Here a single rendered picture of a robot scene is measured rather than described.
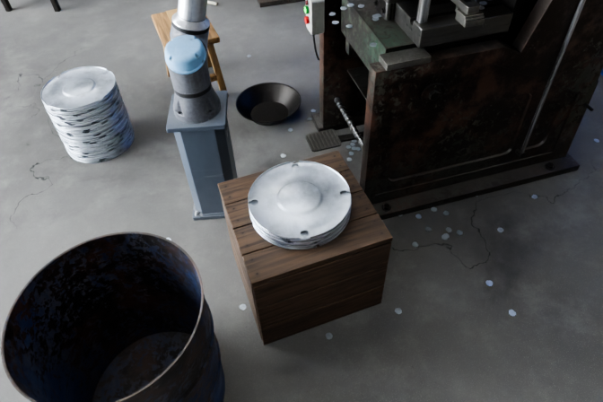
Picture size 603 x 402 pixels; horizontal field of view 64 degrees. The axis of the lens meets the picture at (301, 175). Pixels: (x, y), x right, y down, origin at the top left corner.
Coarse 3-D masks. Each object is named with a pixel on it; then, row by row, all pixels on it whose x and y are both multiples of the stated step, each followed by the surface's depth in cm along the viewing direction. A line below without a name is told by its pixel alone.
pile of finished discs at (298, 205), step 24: (288, 168) 145; (312, 168) 145; (264, 192) 139; (288, 192) 138; (312, 192) 137; (336, 192) 138; (264, 216) 132; (288, 216) 132; (312, 216) 132; (336, 216) 132; (288, 240) 130; (312, 240) 128
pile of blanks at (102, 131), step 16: (112, 96) 195; (48, 112) 194; (64, 112) 187; (80, 112) 188; (96, 112) 191; (112, 112) 198; (64, 128) 194; (80, 128) 194; (96, 128) 197; (112, 128) 202; (128, 128) 211; (80, 144) 199; (96, 144) 202; (112, 144) 204; (128, 144) 213; (80, 160) 206; (96, 160) 206
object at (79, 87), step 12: (72, 72) 204; (84, 72) 204; (96, 72) 204; (108, 72) 203; (48, 84) 198; (60, 84) 198; (72, 84) 197; (84, 84) 196; (96, 84) 197; (108, 84) 197; (48, 96) 193; (60, 96) 192; (72, 96) 192; (84, 96) 192; (96, 96) 192; (60, 108) 186; (72, 108) 186
